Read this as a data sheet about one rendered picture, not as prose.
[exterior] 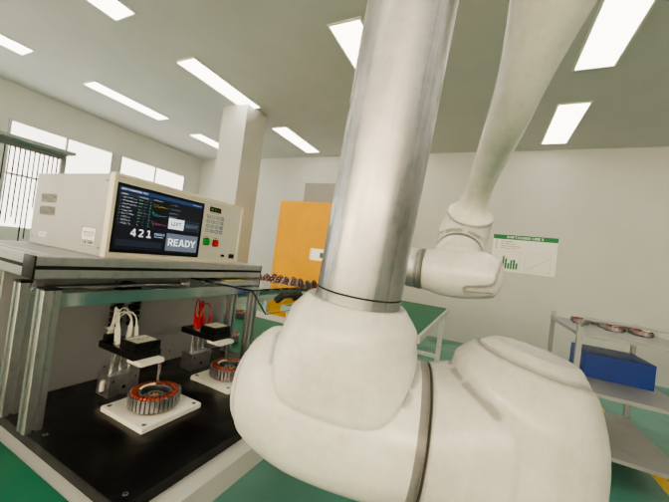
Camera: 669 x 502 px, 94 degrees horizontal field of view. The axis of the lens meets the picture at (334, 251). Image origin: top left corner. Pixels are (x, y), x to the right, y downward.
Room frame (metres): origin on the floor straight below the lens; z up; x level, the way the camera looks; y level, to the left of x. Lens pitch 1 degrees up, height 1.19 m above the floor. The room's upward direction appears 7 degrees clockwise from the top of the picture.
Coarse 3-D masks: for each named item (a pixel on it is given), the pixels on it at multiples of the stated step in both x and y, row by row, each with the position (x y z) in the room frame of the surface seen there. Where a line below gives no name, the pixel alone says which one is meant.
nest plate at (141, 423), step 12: (180, 396) 0.80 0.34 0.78; (108, 408) 0.71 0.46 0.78; (120, 408) 0.72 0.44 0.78; (180, 408) 0.75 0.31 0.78; (192, 408) 0.76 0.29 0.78; (120, 420) 0.68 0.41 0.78; (132, 420) 0.68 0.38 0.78; (144, 420) 0.68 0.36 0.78; (156, 420) 0.69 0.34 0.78; (168, 420) 0.71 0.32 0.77; (144, 432) 0.66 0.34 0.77
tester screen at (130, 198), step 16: (128, 192) 0.76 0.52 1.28; (144, 192) 0.80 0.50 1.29; (128, 208) 0.77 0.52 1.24; (144, 208) 0.80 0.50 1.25; (160, 208) 0.84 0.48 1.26; (176, 208) 0.89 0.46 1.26; (192, 208) 0.93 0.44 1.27; (128, 224) 0.77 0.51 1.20; (144, 224) 0.81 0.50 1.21; (160, 224) 0.85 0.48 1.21; (112, 240) 0.75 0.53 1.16; (144, 240) 0.81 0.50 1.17; (160, 240) 0.85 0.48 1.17
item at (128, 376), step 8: (136, 368) 0.84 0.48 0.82; (104, 376) 0.78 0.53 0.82; (112, 376) 0.78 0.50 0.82; (120, 376) 0.79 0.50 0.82; (128, 376) 0.81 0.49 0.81; (136, 376) 0.83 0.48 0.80; (112, 384) 0.78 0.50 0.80; (120, 384) 0.80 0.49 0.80; (128, 384) 0.82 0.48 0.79; (136, 384) 0.83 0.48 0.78; (104, 392) 0.78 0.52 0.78; (112, 392) 0.78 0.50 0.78; (120, 392) 0.80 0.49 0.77
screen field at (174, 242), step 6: (168, 234) 0.87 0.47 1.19; (174, 234) 0.89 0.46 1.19; (168, 240) 0.88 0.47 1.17; (174, 240) 0.89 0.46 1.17; (180, 240) 0.91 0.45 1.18; (186, 240) 0.93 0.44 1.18; (192, 240) 0.95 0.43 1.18; (168, 246) 0.88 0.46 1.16; (174, 246) 0.89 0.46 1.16; (180, 246) 0.91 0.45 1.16; (186, 246) 0.93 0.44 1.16; (192, 246) 0.95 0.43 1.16; (192, 252) 0.95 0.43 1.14
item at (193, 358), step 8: (184, 352) 1.00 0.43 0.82; (192, 352) 1.01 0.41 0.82; (200, 352) 1.02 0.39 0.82; (208, 352) 1.05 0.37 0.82; (184, 360) 1.00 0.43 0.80; (192, 360) 0.99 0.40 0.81; (200, 360) 1.02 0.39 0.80; (208, 360) 1.05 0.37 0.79; (184, 368) 1.00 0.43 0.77; (192, 368) 0.99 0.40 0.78; (200, 368) 1.02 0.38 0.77
